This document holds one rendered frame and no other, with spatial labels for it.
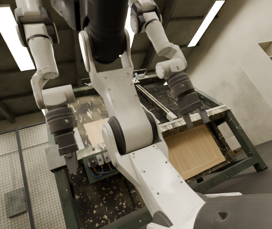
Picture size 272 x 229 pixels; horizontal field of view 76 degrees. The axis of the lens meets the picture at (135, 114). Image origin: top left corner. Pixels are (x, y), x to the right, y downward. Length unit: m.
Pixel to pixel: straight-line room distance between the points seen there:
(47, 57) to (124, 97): 0.29
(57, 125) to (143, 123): 0.28
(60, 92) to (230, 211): 0.56
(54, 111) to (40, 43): 0.24
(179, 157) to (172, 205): 1.73
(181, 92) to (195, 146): 1.70
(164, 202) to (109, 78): 0.43
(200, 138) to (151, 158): 1.90
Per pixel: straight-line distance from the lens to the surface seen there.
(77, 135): 1.94
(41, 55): 0.70
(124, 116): 0.60
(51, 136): 2.00
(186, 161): 2.24
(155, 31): 0.81
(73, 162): 0.59
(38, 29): 0.75
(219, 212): 0.33
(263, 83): 4.80
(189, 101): 0.70
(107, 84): 0.64
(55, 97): 0.64
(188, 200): 0.51
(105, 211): 1.92
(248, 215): 0.29
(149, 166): 0.56
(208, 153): 2.44
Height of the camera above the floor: 0.44
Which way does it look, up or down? 20 degrees up
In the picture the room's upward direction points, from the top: 24 degrees counter-clockwise
